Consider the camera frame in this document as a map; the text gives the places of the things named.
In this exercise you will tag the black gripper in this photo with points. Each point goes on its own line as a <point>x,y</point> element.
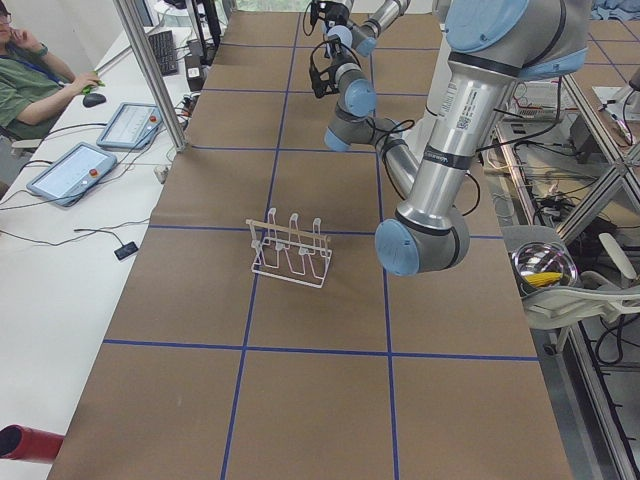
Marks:
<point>325,76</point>
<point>327,8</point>

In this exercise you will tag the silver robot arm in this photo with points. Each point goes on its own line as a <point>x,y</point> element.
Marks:
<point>491,46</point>
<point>363,38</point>

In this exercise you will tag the black keyboard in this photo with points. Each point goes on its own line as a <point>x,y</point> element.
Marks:
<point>164,51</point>

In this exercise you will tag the blue teach pendant tablet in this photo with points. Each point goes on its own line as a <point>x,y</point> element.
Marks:
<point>132,127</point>

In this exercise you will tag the black computer mouse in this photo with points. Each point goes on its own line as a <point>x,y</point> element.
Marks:
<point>91,100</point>

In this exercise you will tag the small black puck device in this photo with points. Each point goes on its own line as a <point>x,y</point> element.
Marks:
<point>126,250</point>

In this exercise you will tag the steel bowl with corn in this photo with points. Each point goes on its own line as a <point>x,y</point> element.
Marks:
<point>539,265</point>

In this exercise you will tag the seated person green shirt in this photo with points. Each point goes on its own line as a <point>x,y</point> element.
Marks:
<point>36,85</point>

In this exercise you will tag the red cylinder tube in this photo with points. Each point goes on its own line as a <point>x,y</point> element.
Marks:
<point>29,444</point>

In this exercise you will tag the white wire cup holder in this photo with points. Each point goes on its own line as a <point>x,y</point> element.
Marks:
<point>290,253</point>

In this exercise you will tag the aluminium frame post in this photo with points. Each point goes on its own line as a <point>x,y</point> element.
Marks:
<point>136,34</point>

